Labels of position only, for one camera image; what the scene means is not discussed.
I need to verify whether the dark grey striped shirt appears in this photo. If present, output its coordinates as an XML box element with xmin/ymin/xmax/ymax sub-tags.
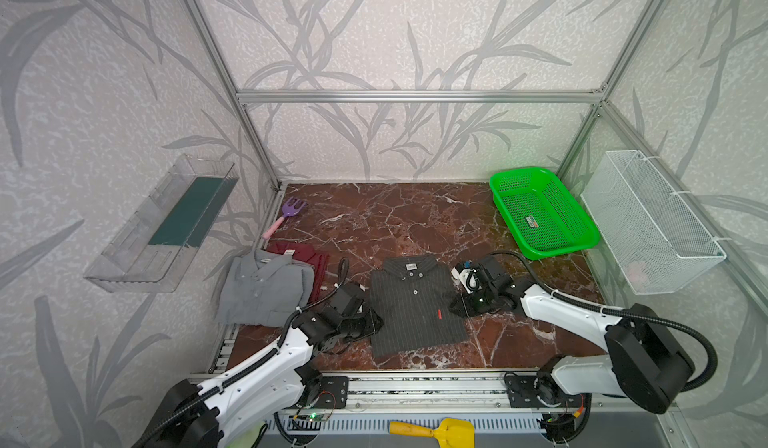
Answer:
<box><xmin>370</xmin><ymin>255</ymin><xmax>468</xmax><ymax>359</ymax></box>

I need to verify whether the clear plastic wall bin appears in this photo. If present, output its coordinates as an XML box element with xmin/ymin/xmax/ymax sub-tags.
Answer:
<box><xmin>84</xmin><ymin>155</ymin><xmax>239</xmax><ymax>294</ymax></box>

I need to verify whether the purple pink toy rake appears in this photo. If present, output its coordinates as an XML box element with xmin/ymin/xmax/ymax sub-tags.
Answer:
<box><xmin>262</xmin><ymin>197</ymin><xmax>308</xmax><ymax>240</ymax></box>

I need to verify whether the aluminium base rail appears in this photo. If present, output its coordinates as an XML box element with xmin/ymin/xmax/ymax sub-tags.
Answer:
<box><xmin>185</xmin><ymin>369</ymin><xmax>679</xmax><ymax>416</ymax></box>

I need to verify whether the white wire mesh basket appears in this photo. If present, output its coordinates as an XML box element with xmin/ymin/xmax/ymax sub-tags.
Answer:
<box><xmin>581</xmin><ymin>150</ymin><xmax>727</xmax><ymax>295</ymax></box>

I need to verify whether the light grey folded shirt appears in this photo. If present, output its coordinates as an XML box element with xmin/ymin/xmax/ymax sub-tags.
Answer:
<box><xmin>215</xmin><ymin>250</ymin><xmax>314</xmax><ymax>328</ymax></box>

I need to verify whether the yellow toy shovel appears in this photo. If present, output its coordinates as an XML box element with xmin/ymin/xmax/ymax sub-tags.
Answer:
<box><xmin>389</xmin><ymin>419</ymin><xmax>475</xmax><ymax>448</ymax></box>

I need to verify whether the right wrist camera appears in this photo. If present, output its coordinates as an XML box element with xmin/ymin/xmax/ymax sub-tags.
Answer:
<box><xmin>450</xmin><ymin>262</ymin><xmax>489</xmax><ymax>295</ymax></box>

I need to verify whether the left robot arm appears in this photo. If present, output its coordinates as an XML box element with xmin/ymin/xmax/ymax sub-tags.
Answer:
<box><xmin>134</xmin><ymin>282</ymin><xmax>383</xmax><ymax>447</ymax></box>

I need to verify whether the green plastic basket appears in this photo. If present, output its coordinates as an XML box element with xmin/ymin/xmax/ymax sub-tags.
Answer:
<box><xmin>489</xmin><ymin>167</ymin><xmax>600</xmax><ymax>261</ymax></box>

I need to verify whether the maroon folded shirt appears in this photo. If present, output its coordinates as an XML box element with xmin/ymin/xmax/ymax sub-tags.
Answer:
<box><xmin>267</xmin><ymin>241</ymin><xmax>329</xmax><ymax>303</ymax></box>

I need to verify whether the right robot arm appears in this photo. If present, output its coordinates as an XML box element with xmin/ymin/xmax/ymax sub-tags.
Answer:
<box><xmin>451</xmin><ymin>254</ymin><xmax>717</xmax><ymax>414</ymax></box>

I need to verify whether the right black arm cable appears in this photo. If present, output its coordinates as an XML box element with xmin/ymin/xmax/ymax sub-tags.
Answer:
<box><xmin>485</xmin><ymin>249</ymin><xmax>719</xmax><ymax>392</ymax></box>

